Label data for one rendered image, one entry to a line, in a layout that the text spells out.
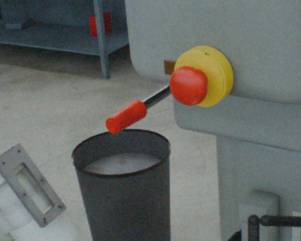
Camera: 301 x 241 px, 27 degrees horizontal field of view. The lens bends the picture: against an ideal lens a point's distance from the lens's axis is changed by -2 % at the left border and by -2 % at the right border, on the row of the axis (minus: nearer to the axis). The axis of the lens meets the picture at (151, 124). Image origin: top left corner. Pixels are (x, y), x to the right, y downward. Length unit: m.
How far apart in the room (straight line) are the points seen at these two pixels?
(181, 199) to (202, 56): 3.23
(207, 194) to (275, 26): 3.29
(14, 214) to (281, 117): 0.32
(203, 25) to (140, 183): 2.29
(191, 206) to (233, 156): 2.91
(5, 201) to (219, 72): 0.26
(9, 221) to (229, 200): 0.33
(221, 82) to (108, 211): 2.39
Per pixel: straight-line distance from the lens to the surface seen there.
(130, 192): 2.92
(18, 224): 0.71
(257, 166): 0.84
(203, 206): 3.75
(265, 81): 0.63
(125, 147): 3.31
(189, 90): 0.62
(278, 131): 0.76
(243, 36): 0.63
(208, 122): 0.81
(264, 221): 0.74
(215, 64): 0.63
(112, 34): 6.34
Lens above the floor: 1.99
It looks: 24 degrees down
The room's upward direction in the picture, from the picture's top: 6 degrees counter-clockwise
